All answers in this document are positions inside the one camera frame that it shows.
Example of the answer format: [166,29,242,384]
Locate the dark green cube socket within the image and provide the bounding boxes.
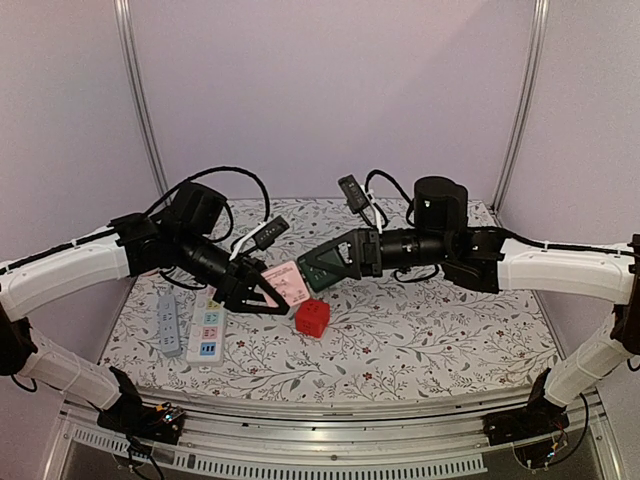
[297,250,344,293]

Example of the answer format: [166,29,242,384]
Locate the pink cube socket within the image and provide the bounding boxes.
[262,260,311,307]

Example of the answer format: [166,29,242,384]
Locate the red cube socket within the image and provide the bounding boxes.
[295,299,330,339]

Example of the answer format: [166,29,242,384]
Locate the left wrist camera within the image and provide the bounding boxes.
[231,216,290,255]

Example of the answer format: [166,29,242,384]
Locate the left aluminium frame post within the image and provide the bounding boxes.
[113,0,169,194]

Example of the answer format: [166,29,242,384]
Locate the aluminium frame post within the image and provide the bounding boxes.
[113,0,169,194]
[490,0,550,217]

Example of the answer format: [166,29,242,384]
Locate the right aluminium frame post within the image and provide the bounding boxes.
[490,0,550,217]

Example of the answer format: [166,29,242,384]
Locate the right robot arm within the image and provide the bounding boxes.
[297,176,639,445]

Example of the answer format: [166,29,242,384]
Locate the grey-blue power strip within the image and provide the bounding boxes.
[157,294,181,358]

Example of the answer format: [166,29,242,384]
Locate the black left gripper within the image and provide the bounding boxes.
[175,228,292,316]

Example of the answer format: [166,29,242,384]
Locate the white colourful power strip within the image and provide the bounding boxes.
[186,287,227,369]

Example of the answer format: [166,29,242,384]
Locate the floral table mat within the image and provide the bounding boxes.
[94,198,574,404]

